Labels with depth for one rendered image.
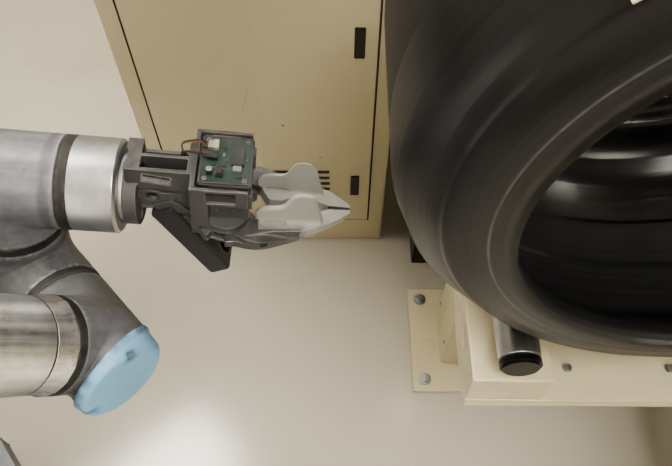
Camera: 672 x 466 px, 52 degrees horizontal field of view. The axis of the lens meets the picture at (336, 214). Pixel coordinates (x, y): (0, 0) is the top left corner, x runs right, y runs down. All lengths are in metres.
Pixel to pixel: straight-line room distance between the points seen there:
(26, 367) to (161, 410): 1.12
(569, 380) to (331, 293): 1.01
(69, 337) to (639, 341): 0.51
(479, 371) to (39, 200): 0.48
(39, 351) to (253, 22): 0.84
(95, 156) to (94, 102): 1.65
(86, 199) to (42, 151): 0.06
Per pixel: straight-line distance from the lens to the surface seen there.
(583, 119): 0.43
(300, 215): 0.66
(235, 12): 1.31
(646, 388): 0.91
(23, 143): 0.68
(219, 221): 0.67
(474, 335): 0.81
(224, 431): 1.68
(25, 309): 0.62
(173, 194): 0.66
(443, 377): 1.71
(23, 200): 0.67
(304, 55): 1.36
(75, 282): 0.71
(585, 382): 0.88
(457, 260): 0.55
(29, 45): 2.57
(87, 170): 0.65
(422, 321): 1.76
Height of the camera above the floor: 1.58
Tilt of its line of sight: 56 degrees down
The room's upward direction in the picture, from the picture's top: straight up
